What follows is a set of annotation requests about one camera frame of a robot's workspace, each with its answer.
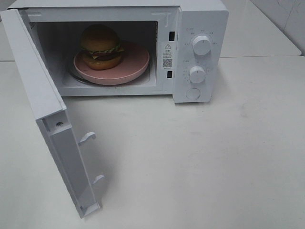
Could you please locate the round white door button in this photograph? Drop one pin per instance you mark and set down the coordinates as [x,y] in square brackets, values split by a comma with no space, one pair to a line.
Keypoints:
[193,93]

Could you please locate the pink round plate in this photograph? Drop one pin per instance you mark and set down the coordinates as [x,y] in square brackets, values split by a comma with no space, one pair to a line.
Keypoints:
[123,66]

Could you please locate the toy hamburger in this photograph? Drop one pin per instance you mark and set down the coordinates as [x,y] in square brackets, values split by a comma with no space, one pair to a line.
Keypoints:
[101,47]

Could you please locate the white microwave door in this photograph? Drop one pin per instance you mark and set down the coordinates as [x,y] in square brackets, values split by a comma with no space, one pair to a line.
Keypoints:
[49,109]

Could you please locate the lower white round knob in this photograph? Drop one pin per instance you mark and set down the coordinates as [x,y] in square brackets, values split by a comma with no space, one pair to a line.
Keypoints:
[197,74]

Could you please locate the white round knob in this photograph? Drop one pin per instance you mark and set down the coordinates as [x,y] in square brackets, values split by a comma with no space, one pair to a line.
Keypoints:
[197,74]
[201,45]

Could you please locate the warning label with QR code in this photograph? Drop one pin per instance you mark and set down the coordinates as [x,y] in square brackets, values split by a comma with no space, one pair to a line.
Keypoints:
[167,55]

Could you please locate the white microwave oven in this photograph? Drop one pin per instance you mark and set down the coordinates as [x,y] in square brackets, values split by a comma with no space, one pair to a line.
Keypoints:
[146,22]

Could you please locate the upper white round knob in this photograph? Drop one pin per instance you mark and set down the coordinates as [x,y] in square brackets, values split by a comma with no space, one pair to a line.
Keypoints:
[201,45]

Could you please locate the glass microwave turntable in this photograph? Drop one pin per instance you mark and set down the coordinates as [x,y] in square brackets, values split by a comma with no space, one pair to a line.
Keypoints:
[72,74]

